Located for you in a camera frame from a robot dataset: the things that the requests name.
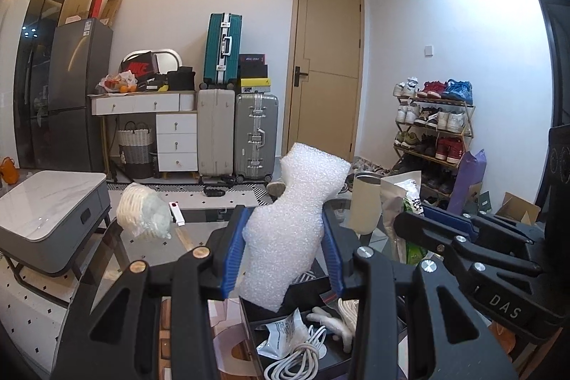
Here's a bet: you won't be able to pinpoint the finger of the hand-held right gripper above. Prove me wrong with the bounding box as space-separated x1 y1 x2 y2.
421 204 548 248
394 211 543 279

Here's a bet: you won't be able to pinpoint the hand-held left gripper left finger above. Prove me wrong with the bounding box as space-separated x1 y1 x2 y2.
53 205 251 380

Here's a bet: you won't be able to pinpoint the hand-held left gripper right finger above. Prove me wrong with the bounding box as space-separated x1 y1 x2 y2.
321 202 508 380

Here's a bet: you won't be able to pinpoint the black cardboard box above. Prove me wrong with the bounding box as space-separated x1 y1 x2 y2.
207 224 410 380

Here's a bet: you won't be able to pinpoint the green white snack bag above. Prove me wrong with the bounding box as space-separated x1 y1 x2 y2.
379 171 428 265

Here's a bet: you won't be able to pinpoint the white foam sheet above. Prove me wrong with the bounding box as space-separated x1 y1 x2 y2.
239 142 350 312

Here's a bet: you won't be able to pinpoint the white rope coil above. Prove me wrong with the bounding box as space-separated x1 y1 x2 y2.
336 297 361 336

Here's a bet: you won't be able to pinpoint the white charging cable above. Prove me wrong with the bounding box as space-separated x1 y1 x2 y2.
263 324 330 380

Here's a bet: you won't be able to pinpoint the purple paper bag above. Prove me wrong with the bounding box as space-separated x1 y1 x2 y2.
447 149 487 215

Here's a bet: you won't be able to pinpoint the cream tumbler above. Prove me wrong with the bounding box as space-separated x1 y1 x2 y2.
346 172 384 235

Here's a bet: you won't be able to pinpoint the flat cardboard box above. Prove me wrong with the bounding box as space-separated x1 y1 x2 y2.
496 192 542 225

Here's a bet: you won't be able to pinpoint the shoe rack with shoes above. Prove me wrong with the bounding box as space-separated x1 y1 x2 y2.
393 77 473 203

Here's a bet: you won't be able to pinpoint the patterned floor rug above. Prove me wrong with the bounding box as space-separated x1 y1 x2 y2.
107 179 277 212

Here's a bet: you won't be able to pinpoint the wooden shoe rack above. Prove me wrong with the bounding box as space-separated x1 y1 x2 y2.
392 95 476 203

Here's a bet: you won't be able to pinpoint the white stuffed plastic bag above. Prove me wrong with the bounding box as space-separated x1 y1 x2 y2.
116 183 172 239

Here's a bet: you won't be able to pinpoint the silver suitcase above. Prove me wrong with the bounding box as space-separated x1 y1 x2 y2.
234 93 279 185

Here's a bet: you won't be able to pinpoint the beige suitcase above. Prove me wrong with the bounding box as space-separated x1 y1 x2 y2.
197 88 236 178

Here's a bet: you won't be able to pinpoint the white dresser with drawers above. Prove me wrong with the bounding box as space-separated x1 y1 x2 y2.
90 92 199 180

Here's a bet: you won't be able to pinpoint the woven laundry basket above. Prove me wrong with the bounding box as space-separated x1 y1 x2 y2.
116 121 154 179

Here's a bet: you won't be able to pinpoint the yellow black shoe box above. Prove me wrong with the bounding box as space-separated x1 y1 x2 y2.
239 77 272 95

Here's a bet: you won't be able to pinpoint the black handbag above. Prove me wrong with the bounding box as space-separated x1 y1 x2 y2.
166 67 197 91

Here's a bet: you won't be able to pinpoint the black stacked boxes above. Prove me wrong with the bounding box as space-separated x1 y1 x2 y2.
238 53 269 79

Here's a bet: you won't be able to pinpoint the wooden door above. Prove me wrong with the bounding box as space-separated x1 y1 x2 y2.
281 0 366 162

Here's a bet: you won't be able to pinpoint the marble top coffee table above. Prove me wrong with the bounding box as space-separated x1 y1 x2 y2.
0 171 112 287

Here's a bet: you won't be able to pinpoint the teal suitcase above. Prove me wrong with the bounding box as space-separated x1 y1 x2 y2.
202 12 243 90

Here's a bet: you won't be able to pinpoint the plastic bag of fruit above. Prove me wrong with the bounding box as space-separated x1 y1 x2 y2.
98 71 139 95

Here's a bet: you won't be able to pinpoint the red black shoe box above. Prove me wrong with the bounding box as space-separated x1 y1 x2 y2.
121 51 159 80

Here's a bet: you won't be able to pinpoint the grey refrigerator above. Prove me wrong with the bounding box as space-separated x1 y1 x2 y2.
45 19 114 172

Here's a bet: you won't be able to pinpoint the orange bag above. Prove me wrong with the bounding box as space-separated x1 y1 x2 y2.
0 156 19 180

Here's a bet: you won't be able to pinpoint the brown cardboard box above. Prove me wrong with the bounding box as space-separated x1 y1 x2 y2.
102 0 123 29

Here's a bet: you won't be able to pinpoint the white oval frame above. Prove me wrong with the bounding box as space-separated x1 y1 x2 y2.
127 48 183 78

